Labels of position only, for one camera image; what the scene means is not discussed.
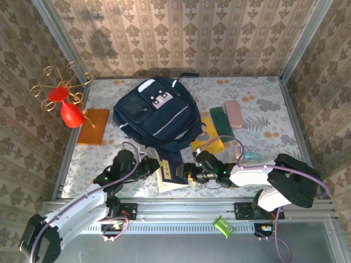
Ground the gold wire stand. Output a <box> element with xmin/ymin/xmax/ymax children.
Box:
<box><xmin>29</xmin><ymin>61</ymin><xmax>97</xmax><ymax>129</ymax></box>

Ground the green pencil case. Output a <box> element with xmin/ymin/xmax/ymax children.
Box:
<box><xmin>210</xmin><ymin>106</ymin><xmax>235</xmax><ymax>143</ymax></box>

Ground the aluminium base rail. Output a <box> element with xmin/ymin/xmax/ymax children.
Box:
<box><xmin>42</xmin><ymin>198</ymin><xmax>337</xmax><ymax>220</ymax></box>

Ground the light blue small tube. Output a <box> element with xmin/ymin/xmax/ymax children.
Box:
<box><xmin>243</xmin><ymin>151</ymin><xmax>264</xmax><ymax>161</ymax></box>

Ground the aluminium frame post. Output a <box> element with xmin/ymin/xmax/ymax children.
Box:
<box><xmin>31</xmin><ymin>0</ymin><xmax>93</xmax><ymax>85</ymax></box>
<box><xmin>279</xmin><ymin>0</ymin><xmax>334</xmax><ymax>81</ymax></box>

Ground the green packet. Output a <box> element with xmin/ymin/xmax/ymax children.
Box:
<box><xmin>213</xmin><ymin>215</ymin><xmax>236</xmax><ymax>239</ymax></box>

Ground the navy blue backpack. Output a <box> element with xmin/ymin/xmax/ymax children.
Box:
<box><xmin>112</xmin><ymin>72</ymin><xmax>202</xmax><ymax>155</ymax></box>

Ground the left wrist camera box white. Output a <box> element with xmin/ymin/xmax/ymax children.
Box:
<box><xmin>136</xmin><ymin>149</ymin><xmax>150</xmax><ymax>163</ymax></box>

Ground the pink pencil case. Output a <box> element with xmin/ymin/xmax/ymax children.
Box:
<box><xmin>224</xmin><ymin>100</ymin><xmax>245</xmax><ymax>130</ymax></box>

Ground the white slotted cable duct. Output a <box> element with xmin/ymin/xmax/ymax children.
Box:
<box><xmin>82</xmin><ymin>221</ymin><xmax>256</xmax><ymax>235</ymax></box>

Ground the navy blue book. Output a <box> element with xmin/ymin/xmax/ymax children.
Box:
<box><xmin>155</xmin><ymin>149</ymin><xmax>193</xmax><ymax>194</ymax></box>

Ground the yellow book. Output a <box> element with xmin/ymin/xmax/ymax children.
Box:
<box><xmin>190</xmin><ymin>116</ymin><xmax>226</xmax><ymax>155</ymax></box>

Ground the orange wooden board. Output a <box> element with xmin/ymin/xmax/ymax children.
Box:
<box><xmin>77</xmin><ymin>108</ymin><xmax>110</xmax><ymax>146</ymax></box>

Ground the red plastic goblet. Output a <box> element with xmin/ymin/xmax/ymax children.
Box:
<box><xmin>48</xmin><ymin>87</ymin><xmax>85</xmax><ymax>129</ymax></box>

